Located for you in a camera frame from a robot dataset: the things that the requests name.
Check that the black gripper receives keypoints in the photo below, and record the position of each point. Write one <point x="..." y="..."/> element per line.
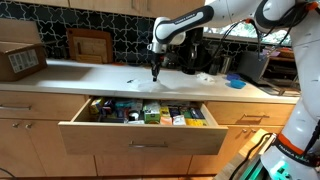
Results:
<point x="156" y="58"/>

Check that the white plastic bag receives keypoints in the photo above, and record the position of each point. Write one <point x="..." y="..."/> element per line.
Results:
<point x="151" y="86"/>

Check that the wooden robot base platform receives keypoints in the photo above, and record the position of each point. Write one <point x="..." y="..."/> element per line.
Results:
<point x="240" y="156"/>

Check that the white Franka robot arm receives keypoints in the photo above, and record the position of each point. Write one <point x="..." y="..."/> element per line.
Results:
<point x="300" y="100"/>

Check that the open wooden drawer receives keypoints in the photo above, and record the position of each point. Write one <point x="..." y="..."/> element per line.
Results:
<point x="143" y="136"/>

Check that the small dark object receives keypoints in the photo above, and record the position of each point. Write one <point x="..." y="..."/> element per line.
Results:
<point x="130" y="81"/>

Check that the green tea box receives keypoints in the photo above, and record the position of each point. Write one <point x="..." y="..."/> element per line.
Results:
<point x="151" y="115"/>

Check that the orange packet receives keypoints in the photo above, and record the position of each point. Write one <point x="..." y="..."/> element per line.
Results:
<point x="165" y="120"/>

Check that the black coffee maker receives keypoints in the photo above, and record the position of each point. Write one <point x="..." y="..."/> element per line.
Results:
<point x="193" y="50"/>

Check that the crumpled white cloth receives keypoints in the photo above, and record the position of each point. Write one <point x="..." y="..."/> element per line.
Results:
<point x="205" y="78"/>

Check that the white packet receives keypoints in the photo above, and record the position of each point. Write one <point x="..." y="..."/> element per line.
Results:
<point x="179" y="120"/>

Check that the dark blue box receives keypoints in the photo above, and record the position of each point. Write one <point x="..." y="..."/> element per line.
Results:
<point x="197" y="113"/>

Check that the yellow box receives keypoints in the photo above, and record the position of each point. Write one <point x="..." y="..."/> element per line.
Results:
<point x="195" y="122"/>

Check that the wooden cutting board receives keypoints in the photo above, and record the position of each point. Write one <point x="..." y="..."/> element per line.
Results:
<point x="89" y="45"/>

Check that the wooden upper cabinet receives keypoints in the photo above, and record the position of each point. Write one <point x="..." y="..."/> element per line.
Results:
<point x="133" y="6"/>

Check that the metal canister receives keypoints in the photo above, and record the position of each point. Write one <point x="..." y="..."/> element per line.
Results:
<point x="226" y="65"/>

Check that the dark blue cup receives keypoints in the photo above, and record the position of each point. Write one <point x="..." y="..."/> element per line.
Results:
<point x="232" y="76"/>

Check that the light blue bowl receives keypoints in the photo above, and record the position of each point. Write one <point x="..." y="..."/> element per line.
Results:
<point x="237" y="83"/>

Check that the window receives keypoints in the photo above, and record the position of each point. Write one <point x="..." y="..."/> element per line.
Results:
<point x="246" y="31"/>

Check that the purple plastic bowl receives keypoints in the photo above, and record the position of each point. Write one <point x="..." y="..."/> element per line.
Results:
<point x="270" y="53"/>

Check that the black dish rack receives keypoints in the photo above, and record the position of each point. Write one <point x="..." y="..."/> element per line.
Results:
<point x="283" y="70"/>

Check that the cardboard box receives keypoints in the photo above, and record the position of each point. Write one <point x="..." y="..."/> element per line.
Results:
<point x="20" y="60"/>

